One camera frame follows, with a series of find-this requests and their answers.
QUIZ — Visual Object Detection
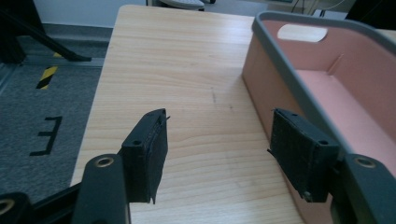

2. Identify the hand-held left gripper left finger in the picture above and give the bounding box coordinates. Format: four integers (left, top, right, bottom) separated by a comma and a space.
117, 107, 169, 205

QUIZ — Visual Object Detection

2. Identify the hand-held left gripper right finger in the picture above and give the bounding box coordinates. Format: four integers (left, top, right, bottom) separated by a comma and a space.
266, 107, 341, 203

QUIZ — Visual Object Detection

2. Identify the pink basket with grey rim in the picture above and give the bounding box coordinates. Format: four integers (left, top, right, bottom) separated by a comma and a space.
241, 10, 396, 224

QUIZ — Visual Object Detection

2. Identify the black floor tape mark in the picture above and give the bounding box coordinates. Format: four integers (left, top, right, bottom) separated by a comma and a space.
29, 115, 64, 158

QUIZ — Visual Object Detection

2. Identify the yellow black striped floor tape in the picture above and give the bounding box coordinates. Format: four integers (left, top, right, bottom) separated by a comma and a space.
35, 65, 60, 91

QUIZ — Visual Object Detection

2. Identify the dark object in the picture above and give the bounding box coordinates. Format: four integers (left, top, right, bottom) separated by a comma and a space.
345, 0, 396, 31

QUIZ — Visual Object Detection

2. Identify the white round stand base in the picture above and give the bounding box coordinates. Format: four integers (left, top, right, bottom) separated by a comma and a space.
158, 0, 206, 12

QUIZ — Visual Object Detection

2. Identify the black metal stand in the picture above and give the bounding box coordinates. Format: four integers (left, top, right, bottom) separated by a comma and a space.
0, 0, 93, 65

